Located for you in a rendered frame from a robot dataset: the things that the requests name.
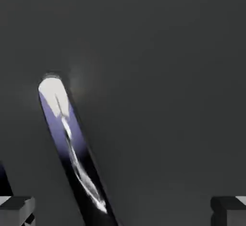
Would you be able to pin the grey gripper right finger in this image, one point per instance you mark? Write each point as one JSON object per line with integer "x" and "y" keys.
{"x": 228, "y": 212}

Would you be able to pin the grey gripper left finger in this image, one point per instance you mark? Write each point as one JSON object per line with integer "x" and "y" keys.
{"x": 15, "y": 210}

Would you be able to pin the dark grey cabinet door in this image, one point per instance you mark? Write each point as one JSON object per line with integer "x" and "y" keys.
{"x": 157, "y": 87}

